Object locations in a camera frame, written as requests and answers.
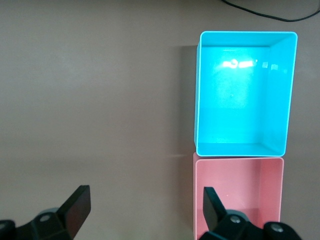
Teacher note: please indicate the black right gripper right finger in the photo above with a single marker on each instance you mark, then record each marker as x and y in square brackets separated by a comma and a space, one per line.
[215, 217]

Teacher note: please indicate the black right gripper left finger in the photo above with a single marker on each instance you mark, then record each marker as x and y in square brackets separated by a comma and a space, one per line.
[72, 215]

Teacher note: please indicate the pink plastic bin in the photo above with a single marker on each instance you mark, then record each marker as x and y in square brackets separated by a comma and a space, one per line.
[237, 180]

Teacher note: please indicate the blue plastic bin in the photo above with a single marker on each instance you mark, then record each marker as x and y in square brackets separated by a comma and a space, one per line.
[237, 100]

